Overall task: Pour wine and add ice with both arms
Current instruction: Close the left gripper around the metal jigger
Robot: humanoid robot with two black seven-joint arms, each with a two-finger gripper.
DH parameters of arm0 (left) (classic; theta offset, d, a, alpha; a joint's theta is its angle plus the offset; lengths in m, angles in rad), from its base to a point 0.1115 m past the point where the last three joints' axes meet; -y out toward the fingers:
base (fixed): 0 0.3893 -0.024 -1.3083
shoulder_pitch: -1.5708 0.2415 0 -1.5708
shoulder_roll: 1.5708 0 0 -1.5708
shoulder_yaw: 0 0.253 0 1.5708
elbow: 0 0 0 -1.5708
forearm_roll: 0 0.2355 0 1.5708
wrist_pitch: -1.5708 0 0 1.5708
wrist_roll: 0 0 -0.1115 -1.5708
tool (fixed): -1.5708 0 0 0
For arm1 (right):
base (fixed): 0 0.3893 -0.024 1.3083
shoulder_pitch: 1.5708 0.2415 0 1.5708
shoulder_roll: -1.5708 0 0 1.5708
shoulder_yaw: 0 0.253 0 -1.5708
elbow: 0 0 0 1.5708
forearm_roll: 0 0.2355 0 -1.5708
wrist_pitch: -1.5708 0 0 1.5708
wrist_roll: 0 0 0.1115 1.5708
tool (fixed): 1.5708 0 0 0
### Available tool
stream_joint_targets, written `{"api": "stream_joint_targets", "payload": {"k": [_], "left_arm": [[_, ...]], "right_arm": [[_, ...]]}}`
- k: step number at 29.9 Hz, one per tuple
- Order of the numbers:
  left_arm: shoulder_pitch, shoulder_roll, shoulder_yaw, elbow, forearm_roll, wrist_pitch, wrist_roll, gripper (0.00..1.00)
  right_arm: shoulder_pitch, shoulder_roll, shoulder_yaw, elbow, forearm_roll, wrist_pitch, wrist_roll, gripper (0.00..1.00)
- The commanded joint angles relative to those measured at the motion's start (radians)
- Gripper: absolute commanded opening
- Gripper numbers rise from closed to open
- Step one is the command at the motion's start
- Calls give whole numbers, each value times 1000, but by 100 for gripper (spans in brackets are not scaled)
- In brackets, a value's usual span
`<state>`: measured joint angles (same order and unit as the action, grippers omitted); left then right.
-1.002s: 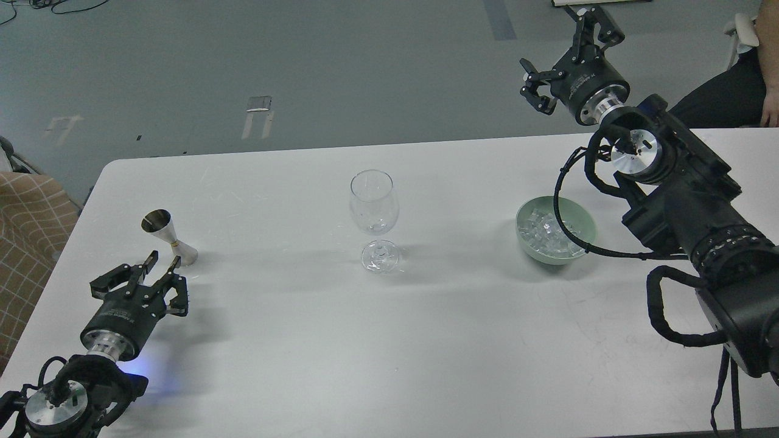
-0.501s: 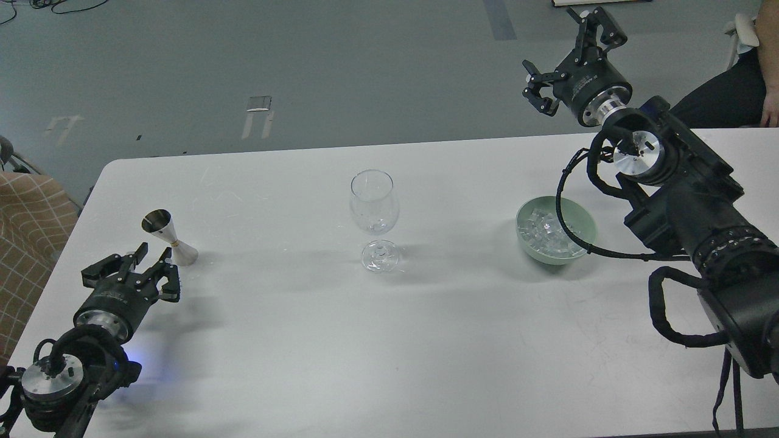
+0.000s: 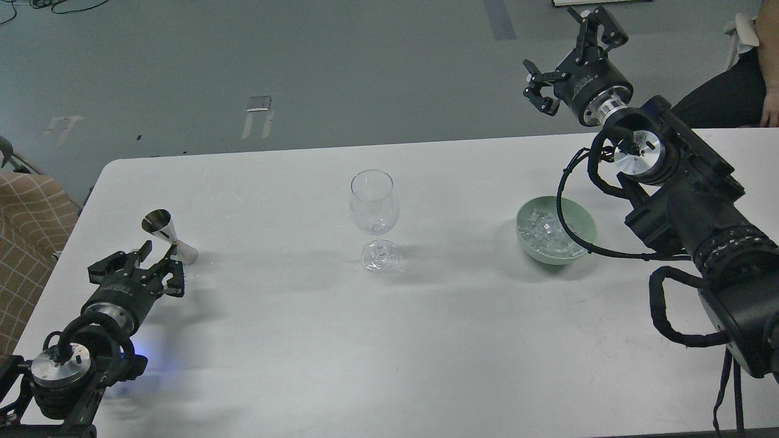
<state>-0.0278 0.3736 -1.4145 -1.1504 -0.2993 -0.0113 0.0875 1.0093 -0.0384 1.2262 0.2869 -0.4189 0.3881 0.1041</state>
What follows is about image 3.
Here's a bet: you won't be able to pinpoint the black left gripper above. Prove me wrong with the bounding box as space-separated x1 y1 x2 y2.
81 240 186 335

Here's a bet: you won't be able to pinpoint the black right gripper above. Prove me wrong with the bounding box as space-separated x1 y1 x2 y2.
523 6 634 127

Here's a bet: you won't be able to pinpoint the steel double jigger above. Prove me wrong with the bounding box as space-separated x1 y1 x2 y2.
141 209 198 266

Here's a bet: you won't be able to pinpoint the clear ice cubes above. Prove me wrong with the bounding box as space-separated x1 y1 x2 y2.
518 207 586 259

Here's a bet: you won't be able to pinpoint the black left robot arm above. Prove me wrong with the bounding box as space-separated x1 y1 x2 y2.
2 241 186 437

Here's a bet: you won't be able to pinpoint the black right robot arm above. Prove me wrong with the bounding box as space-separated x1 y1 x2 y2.
523 5 777 437

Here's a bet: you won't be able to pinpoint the clear wine glass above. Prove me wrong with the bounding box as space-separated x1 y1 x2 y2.
349 169 401 273

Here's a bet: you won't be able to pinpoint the person's hand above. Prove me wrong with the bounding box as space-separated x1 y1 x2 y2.
759 84 778 128

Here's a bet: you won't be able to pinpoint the seated person dark trousers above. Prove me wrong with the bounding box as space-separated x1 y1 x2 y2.
671 48 767 128

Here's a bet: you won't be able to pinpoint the green bowl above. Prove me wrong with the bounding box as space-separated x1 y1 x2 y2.
515 196 598 266

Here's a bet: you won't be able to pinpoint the black floor cables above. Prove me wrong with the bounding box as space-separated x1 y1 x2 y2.
0 0 110 26

